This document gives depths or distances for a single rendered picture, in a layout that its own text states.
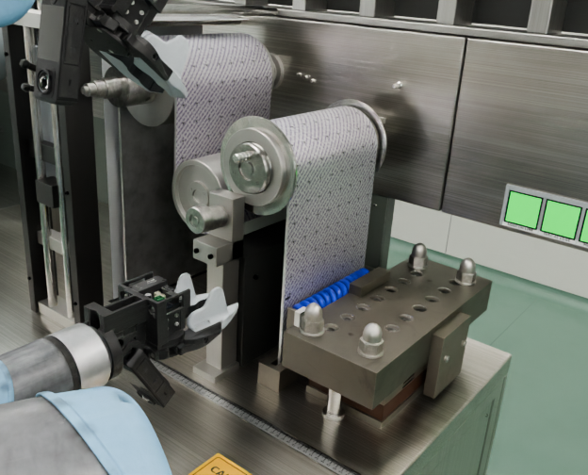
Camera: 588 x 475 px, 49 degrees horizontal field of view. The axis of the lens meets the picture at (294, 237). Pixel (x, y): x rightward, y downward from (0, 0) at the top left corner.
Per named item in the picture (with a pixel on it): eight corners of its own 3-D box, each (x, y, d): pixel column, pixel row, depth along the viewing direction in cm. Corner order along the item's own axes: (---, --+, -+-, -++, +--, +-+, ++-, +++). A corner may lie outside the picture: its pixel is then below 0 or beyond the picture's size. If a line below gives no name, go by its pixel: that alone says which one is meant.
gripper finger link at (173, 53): (219, 65, 76) (165, 11, 70) (195, 106, 75) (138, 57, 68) (203, 64, 78) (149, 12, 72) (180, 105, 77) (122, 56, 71)
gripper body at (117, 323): (196, 287, 77) (113, 324, 68) (196, 350, 80) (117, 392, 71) (154, 269, 81) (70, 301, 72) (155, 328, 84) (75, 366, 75)
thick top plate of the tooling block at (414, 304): (281, 365, 97) (283, 330, 95) (409, 282, 127) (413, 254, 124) (371, 410, 88) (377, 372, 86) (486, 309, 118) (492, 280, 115)
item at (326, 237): (280, 318, 101) (286, 206, 94) (361, 272, 118) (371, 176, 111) (283, 319, 100) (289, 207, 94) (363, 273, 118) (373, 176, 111)
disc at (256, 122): (216, 197, 102) (223, 105, 96) (219, 197, 102) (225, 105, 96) (288, 229, 94) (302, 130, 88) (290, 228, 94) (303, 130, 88)
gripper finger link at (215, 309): (252, 281, 83) (192, 301, 77) (251, 321, 86) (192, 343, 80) (236, 272, 85) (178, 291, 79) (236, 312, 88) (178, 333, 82)
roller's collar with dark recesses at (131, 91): (104, 104, 104) (102, 63, 102) (133, 100, 109) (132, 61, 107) (129, 110, 101) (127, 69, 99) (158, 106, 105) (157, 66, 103)
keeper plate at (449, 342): (422, 394, 102) (432, 334, 98) (449, 368, 110) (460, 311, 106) (436, 401, 101) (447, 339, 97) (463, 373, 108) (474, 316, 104)
